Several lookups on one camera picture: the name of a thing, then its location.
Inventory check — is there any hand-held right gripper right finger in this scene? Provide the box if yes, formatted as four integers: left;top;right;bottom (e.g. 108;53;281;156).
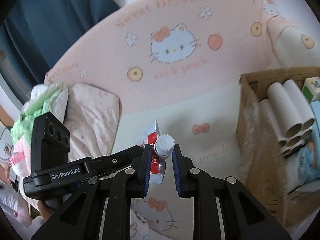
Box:
171;143;292;240

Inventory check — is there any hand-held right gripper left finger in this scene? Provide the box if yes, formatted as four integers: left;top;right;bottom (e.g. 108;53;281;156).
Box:
31;144;152;240

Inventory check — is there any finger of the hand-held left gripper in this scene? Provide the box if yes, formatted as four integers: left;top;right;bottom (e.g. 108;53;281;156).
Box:
84;145;145;180

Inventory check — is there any red white toothpaste tube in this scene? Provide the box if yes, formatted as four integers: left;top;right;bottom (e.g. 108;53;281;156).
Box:
136;119;175;183

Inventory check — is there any cardboard box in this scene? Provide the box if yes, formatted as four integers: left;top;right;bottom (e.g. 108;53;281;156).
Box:
236;66;320;228

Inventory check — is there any stack of white tubes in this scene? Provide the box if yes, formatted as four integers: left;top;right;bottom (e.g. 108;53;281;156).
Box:
257;79;316;155

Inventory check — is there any person's left hand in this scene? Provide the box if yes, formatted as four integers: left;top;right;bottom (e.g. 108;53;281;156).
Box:
37;202;58;224

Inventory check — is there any pink white cloth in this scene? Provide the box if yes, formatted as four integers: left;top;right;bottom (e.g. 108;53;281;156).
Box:
9;140;34;178

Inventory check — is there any cream cartoon print pillow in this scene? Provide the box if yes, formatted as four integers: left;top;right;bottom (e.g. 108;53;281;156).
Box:
64;83;121;160

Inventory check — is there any green white clothes pile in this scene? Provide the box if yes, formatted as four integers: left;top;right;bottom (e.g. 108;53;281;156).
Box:
10;84;69;140

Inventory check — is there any pink printed blanket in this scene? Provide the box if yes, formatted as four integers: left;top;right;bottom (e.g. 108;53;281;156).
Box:
42;0;320;240

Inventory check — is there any blue curtain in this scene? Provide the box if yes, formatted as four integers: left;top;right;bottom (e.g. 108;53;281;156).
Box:
4;0;120;88

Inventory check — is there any blue white plastic pack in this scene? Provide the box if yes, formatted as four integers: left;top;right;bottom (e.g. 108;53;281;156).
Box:
285;140;320;193

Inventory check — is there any light blue flat box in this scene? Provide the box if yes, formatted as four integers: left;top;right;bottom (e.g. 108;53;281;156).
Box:
310;100;320;135

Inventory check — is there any green white small carton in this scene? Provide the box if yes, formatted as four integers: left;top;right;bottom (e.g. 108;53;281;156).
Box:
301;76;320;103

